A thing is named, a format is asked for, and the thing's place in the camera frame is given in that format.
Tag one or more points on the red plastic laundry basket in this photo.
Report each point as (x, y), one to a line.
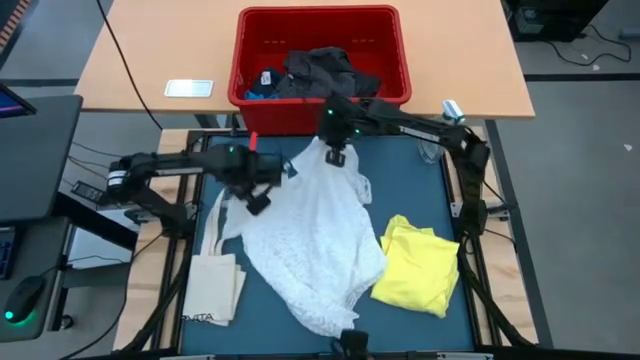
(280, 120)

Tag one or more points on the dark grey side desk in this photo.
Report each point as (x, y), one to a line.
(35, 160)

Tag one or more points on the black power adapter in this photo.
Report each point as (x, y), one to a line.
(89, 192)

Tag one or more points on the clear spray bottle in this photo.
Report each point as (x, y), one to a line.
(452, 111)

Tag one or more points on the computer screen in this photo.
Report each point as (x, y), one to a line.
(10, 106)

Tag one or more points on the dark grey garment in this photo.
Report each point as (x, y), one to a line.
(320, 72)

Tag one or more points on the navy garment with white label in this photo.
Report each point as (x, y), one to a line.
(256, 89)

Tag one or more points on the light wooden desk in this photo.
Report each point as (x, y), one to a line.
(450, 60)

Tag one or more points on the blue table mat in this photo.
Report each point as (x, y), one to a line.
(415, 190)

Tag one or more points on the white lace garment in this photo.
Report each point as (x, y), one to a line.
(310, 240)

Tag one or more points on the white rectangular card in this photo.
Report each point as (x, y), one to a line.
(189, 88)

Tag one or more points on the black keyboard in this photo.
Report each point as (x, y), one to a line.
(6, 252)

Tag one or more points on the black computer mouse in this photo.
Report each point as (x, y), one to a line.
(22, 300)

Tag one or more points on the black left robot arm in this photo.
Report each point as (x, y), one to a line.
(170, 162)

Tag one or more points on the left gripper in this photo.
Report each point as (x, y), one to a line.
(250, 172)

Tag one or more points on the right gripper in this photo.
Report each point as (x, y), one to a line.
(337, 125)

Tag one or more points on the cream canvas tote bag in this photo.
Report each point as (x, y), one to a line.
(210, 290)

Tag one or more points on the yellow shirt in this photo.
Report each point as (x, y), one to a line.
(420, 270)

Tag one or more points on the black aluminium table frame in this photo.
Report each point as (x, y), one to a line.
(215, 133)

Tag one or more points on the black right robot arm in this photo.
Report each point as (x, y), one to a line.
(425, 131)

